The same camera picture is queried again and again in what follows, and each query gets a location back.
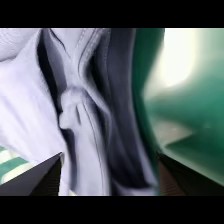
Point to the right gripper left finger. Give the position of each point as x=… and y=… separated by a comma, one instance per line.
x=40, y=180

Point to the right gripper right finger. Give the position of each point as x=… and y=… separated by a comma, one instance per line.
x=186, y=181

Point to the pale lavender shirt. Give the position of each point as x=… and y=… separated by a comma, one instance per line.
x=83, y=100

